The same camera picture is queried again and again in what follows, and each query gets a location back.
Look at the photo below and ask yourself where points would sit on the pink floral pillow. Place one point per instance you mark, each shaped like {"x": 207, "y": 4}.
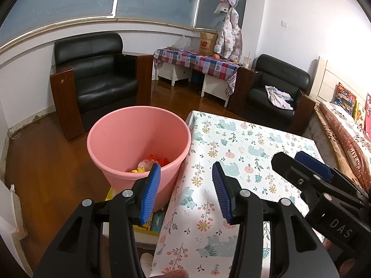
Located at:
{"x": 368, "y": 113}

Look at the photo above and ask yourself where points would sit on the white shoe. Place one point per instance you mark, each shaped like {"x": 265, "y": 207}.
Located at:
{"x": 146, "y": 263}

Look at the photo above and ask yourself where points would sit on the clear plastic cup with straw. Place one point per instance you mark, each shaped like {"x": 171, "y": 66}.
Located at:
{"x": 247, "y": 63}

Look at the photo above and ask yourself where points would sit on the colourful striped pillow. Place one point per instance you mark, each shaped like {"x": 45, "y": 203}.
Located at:
{"x": 345, "y": 97}

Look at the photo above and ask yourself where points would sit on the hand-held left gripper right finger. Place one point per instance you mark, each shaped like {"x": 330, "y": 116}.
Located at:
{"x": 221, "y": 191}

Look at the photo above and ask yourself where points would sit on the clear plastic wrapper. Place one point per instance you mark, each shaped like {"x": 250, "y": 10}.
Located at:
{"x": 143, "y": 165}

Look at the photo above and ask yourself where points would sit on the large frosted window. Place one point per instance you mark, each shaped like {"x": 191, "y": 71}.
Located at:
{"x": 72, "y": 0}

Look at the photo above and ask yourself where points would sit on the white desk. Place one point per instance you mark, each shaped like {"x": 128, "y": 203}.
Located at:
{"x": 211, "y": 88}

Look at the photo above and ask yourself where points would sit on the brown paper bag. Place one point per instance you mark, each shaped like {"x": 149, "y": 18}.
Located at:
{"x": 206, "y": 43}

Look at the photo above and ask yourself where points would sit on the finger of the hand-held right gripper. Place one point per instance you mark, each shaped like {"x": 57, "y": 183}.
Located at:
{"x": 313, "y": 163}
{"x": 287, "y": 165}

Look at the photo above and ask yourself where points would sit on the white bed headboard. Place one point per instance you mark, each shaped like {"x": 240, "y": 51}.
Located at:
{"x": 327, "y": 81}

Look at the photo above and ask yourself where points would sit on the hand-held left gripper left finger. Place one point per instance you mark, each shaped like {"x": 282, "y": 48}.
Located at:
{"x": 150, "y": 191}

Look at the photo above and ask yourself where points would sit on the yellow floral pillow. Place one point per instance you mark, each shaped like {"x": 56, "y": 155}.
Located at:
{"x": 359, "y": 111}

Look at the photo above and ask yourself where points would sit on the black leather armchair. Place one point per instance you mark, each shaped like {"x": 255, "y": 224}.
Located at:
{"x": 95, "y": 84}
{"x": 275, "y": 92}

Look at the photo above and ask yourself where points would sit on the white hanging hat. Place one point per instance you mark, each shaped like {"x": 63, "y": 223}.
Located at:
{"x": 221, "y": 5}

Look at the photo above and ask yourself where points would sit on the clear plastic bag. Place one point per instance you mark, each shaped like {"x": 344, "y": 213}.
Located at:
{"x": 182, "y": 43}

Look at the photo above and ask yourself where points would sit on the light crumpled garment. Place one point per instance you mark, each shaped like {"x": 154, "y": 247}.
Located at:
{"x": 276, "y": 97}

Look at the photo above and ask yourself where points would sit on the checkered cloth side table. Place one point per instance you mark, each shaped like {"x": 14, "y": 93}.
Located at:
{"x": 197, "y": 60}

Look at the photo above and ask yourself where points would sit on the pink plastic bucket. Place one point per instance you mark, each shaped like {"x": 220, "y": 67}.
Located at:
{"x": 116, "y": 139}

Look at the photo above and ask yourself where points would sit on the white board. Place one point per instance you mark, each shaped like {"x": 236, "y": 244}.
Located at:
{"x": 8, "y": 223}

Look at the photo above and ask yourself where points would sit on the floral puffer jacket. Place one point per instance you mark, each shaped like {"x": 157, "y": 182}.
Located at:
{"x": 227, "y": 40}

